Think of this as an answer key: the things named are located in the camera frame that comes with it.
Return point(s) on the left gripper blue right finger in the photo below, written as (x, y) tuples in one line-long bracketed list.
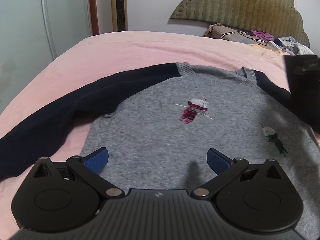
[(217, 161)]

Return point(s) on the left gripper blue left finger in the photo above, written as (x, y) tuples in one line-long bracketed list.
[(91, 163)]

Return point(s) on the grey navy knit sweater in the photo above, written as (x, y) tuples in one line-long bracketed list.
[(158, 123)]

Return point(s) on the pile of clothes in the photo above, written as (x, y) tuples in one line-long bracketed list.
[(261, 38)]

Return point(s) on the olive quilted headboard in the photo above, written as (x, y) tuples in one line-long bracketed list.
[(276, 17)]

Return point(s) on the frosted glass wardrobe door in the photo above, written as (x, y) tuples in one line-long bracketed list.
[(33, 34)]

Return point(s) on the brown wooden door frame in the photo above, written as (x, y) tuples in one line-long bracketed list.
[(94, 17)]

